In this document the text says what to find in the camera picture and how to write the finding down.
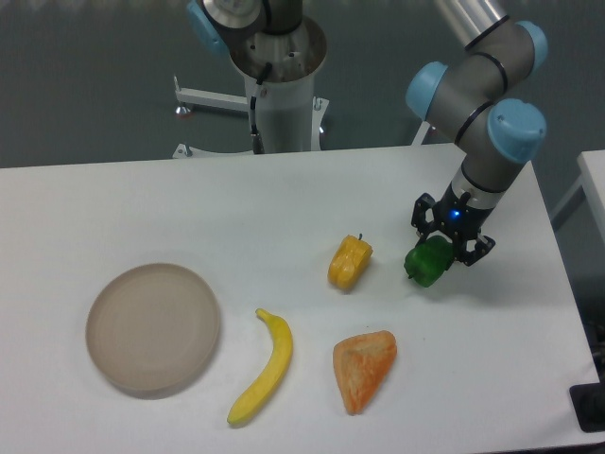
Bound yellow toy pepper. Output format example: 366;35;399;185
327;234;373;291

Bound orange toy sandwich triangle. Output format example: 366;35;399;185
333;330;398;415

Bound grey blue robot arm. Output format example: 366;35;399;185
186;1;548;266

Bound black device at edge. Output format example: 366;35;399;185
569;382;604;433

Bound black cable on pedestal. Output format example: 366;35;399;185
248;61;273;155

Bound green toy pepper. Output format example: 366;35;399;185
404;236;454;288

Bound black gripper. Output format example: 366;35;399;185
411;189;496;267

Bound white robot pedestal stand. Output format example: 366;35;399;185
170;70;441;160

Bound beige round plate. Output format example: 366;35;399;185
85;263;221;399

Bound yellow toy banana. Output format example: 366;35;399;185
227;308;294;427

